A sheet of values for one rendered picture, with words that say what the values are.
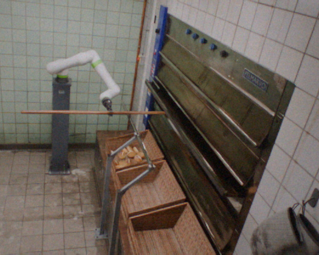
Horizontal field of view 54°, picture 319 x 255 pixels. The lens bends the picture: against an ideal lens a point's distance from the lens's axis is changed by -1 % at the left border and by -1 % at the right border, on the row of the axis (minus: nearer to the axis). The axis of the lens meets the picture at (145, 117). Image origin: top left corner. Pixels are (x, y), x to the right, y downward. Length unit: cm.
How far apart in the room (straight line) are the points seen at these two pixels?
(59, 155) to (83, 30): 155
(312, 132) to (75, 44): 310
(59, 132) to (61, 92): 51
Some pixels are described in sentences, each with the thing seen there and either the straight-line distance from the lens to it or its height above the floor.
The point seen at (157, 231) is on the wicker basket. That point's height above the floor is 59.
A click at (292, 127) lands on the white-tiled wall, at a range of 163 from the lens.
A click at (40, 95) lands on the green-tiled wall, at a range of 427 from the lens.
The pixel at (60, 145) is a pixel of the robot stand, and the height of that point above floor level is 41.
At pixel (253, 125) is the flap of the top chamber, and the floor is 178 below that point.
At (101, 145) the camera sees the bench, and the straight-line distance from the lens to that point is 367.
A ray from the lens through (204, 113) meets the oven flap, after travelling 240.
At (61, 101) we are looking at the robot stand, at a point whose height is 99.
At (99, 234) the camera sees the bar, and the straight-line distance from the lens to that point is 342.
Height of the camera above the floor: 250
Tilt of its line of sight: 26 degrees down
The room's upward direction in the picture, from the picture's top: 9 degrees clockwise
